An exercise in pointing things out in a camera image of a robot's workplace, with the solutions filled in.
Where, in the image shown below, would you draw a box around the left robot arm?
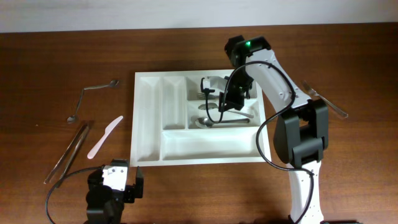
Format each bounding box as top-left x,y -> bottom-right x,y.
86,159 -> 144,224

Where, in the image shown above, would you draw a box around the steel tongs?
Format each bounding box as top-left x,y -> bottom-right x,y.
44,123 -> 90,184

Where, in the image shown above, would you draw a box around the right black camera cable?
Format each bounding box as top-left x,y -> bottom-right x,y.
200,60 -> 315,224

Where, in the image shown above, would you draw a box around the white plastic knife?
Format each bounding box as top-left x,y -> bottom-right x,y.
87,116 -> 124,159

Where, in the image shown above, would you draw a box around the white cutlery tray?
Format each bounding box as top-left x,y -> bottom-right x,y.
130,70 -> 271,167

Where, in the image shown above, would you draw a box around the steel fork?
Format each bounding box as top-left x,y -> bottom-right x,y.
195,91 -> 253,101
302,80 -> 349,119

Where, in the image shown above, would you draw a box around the steel tablespoon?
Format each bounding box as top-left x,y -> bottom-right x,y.
198,103 -> 254,118
195,117 -> 250,129

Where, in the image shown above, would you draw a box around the small steel teaspoon lower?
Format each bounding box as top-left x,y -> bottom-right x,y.
67,89 -> 85,124

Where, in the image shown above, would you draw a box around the small steel teaspoon upper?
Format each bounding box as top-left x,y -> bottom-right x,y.
83,80 -> 119,90

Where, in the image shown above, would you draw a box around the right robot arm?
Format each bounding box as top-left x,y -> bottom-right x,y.
219,35 -> 328,223

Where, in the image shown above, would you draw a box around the small steel teaspoon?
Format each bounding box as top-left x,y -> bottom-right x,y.
83,80 -> 119,90
67,89 -> 85,124

